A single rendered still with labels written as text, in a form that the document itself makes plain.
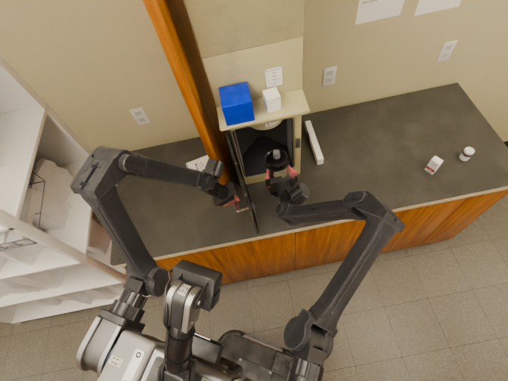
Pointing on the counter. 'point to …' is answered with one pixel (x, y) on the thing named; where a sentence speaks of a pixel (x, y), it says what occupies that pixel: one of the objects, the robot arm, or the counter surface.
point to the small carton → (271, 100)
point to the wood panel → (189, 74)
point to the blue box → (236, 103)
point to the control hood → (291, 105)
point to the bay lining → (242, 138)
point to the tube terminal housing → (292, 48)
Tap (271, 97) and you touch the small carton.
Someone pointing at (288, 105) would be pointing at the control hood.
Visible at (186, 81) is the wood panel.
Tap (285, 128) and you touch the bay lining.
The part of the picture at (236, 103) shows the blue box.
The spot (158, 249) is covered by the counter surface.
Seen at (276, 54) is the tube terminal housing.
